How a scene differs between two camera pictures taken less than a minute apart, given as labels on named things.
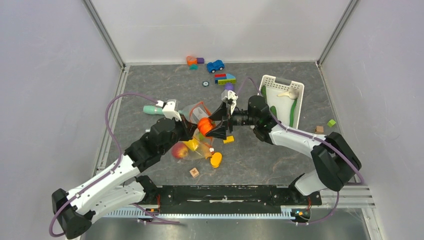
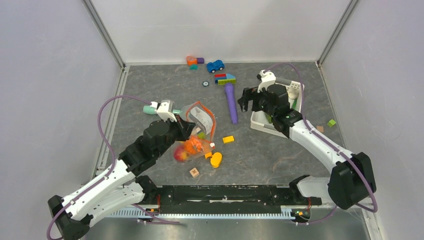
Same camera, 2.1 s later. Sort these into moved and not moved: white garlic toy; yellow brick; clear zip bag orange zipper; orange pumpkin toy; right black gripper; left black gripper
Moved: right black gripper; orange pumpkin toy
Not moved: white garlic toy; left black gripper; yellow brick; clear zip bag orange zipper
